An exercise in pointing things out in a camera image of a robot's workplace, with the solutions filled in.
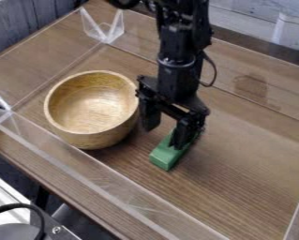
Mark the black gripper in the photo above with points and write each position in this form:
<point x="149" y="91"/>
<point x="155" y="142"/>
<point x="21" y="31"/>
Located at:
<point x="170" y="94"/>

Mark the green rectangular block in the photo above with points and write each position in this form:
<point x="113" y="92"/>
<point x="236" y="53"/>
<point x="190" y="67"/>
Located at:
<point x="165" y="155"/>

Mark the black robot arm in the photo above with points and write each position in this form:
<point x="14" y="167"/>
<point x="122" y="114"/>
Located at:
<point x="182" y="25"/>

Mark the brown wooden bowl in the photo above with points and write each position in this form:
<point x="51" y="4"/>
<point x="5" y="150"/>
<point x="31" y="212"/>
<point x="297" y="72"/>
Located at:
<point x="91" y="108"/>

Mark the white container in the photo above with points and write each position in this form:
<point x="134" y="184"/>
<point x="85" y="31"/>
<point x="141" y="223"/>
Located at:
<point x="286" y="31"/>

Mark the clear acrylic corner bracket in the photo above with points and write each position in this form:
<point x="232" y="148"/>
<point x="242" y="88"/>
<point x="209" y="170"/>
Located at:
<point x="105" y="32"/>

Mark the clear acrylic front wall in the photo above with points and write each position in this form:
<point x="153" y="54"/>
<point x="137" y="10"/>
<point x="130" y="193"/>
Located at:
<point x="127" y="209"/>

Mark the grey metal bracket with screw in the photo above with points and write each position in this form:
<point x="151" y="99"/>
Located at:
<point x="55" y="229"/>

